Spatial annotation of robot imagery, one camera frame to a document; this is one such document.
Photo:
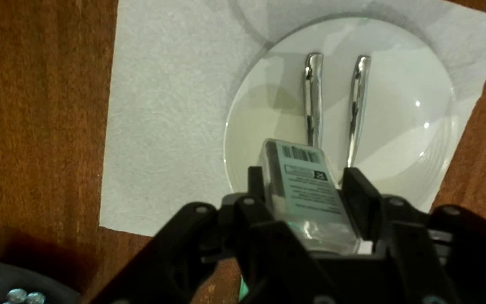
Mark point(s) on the white round plate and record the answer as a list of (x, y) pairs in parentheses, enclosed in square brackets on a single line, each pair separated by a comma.
[(412, 112)]

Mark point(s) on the white paper placemat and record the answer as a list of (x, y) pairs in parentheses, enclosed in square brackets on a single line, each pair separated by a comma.
[(169, 112)]

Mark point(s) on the black tray with glass beads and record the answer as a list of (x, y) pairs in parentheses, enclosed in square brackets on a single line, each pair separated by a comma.
[(7, 281)]

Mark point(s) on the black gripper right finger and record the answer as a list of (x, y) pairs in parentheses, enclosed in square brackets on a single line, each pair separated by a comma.
[(456, 254)]

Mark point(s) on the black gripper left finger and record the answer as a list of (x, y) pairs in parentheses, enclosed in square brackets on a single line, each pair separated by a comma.
[(209, 254)]

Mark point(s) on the green folded cloth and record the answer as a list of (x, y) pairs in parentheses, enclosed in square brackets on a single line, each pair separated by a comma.
[(243, 290)]

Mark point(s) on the silver spoon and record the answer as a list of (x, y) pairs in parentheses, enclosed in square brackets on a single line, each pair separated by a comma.
[(312, 91)]

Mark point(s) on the silver fork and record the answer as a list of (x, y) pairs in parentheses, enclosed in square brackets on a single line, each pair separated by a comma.
[(358, 102)]

